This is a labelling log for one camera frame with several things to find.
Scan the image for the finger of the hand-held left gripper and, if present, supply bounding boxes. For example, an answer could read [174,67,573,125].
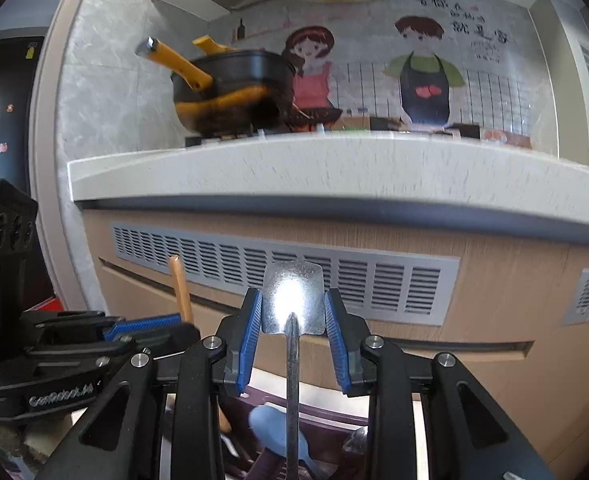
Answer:
[103,313,201,358]

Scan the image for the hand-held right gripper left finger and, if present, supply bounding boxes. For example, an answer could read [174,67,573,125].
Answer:
[34,287,265,480]

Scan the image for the metal shovel-shaped spoon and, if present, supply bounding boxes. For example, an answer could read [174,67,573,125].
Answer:
[262,259,325,480]

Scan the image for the cartoon wall poster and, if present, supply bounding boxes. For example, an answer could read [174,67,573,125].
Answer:
[274,0,542,137]

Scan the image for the dark refrigerator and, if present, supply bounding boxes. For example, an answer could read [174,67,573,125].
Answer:
[0,30,64,311]

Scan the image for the maroon plastic utensil holder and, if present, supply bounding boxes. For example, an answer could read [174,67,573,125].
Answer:
[160,367,370,480]

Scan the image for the black pot with yellow handles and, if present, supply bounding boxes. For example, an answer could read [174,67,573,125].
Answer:
[134,35,297,139]

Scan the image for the wooden spoon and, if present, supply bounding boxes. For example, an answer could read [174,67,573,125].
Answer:
[168,255,232,435]

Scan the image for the blue plastic spoon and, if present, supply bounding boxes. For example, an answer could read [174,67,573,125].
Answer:
[248,404,320,478]

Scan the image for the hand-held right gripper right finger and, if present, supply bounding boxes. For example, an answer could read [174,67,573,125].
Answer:
[323,288,557,480]

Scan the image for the wooden kitchen cabinet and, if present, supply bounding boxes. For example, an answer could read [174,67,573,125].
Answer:
[79,205,589,480]

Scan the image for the white stone countertop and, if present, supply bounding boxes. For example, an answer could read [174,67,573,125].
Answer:
[67,130,589,243]

